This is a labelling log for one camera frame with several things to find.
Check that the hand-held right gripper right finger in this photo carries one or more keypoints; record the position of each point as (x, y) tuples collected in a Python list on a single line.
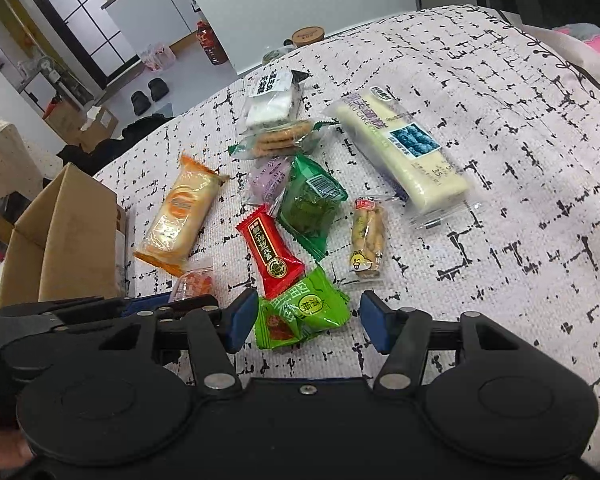
[(375, 325)]

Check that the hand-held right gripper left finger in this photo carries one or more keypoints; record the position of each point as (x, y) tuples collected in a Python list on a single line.
[(242, 320)]

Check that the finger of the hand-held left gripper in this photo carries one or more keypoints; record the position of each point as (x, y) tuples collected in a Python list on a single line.
[(195, 303), (145, 305)]

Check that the small clear orange candy packet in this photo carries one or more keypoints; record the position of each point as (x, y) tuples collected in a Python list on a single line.
[(197, 282)]

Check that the light green snack packet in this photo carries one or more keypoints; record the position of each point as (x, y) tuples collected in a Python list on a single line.
[(305, 310)]

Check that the red snack packet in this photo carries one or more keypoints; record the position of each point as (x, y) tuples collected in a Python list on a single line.
[(270, 252)]

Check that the clear biscuit stick packet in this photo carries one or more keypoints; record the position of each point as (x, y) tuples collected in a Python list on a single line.
[(367, 240)]

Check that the orange bread packet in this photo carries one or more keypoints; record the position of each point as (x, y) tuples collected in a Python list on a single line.
[(180, 210)]

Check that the brown cardboard box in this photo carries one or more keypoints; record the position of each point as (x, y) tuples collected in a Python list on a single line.
[(65, 240)]

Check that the dark green cake packet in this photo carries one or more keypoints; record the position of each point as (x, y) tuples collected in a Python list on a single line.
[(307, 205)]

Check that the purple snack packet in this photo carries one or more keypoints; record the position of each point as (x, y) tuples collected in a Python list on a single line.
[(267, 180)]

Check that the long blueberry cake packet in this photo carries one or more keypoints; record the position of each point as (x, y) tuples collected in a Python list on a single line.
[(405, 160)]

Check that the green-ended cracker packet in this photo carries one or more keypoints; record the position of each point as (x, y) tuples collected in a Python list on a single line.
[(280, 140)]

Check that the white black snack packet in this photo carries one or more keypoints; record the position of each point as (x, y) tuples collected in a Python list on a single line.
[(270, 110)]

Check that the person's left hand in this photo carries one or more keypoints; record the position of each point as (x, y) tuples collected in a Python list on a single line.
[(2, 450)]

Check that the black clothes pile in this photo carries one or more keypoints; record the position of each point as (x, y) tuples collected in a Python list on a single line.
[(110, 145)]

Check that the table with dotted cloth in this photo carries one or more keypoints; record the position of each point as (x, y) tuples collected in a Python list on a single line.
[(5, 155)]

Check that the cardboard box with white paper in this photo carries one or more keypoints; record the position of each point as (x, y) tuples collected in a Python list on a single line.
[(100, 127)]

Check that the black slipper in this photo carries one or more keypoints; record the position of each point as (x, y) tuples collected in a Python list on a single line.
[(141, 102), (159, 90)]

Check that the small open cardboard box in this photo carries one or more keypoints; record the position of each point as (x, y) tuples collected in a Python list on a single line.
[(62, 120)]

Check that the pink plastic bag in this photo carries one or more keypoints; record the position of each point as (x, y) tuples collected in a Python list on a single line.
[(157, 56)]

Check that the small white fan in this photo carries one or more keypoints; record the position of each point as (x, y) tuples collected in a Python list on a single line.
[(45, 67)]

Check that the red cooking oil bottle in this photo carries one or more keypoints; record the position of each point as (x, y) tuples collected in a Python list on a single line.
[(211, 42)]

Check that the clear plastic bag of goods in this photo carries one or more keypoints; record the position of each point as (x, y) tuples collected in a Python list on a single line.
[(277, 54)]

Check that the jar with wooden lid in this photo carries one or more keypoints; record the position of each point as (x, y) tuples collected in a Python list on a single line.
[(307, 36)]

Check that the black framed sliding door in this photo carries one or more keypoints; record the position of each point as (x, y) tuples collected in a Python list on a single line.
[(80, 20)]

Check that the white kitchen cabinet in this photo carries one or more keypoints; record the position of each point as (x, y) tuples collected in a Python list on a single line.
[(150, 5)]

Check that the white leaf print pillow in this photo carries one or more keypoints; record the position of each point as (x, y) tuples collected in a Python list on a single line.
[(580, 80)]

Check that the pink plush item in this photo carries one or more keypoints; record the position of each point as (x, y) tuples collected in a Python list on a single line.
[(597, 40)]

